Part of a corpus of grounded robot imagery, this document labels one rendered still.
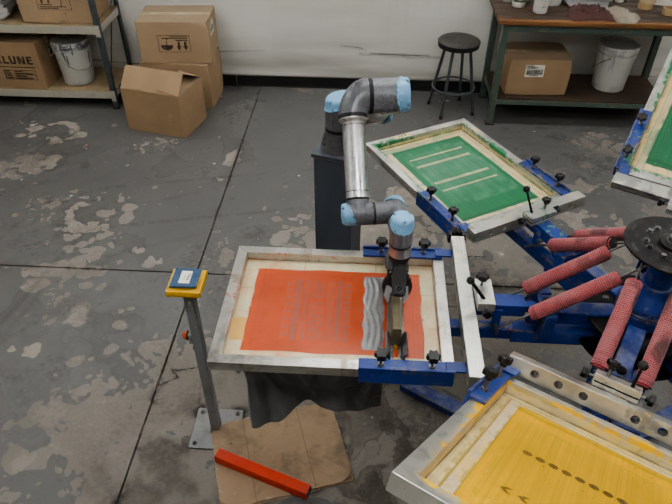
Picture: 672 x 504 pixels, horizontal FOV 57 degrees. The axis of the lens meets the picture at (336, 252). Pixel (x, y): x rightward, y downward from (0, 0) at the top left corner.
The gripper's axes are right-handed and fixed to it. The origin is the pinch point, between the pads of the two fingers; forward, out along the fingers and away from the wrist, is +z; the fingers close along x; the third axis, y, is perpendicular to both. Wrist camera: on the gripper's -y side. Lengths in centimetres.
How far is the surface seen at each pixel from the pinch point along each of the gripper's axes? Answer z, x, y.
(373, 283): 4.8, 7.6, 14.1
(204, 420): 100, 84, 16
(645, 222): -30, -79, 11
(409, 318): 5.3, -5.1, -2.6
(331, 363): 1.9, 20.6, -27.3
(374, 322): 4.6, 7.1, -5.9
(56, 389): 101, 162, 30
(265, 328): 5.3, 44.4, -10.3
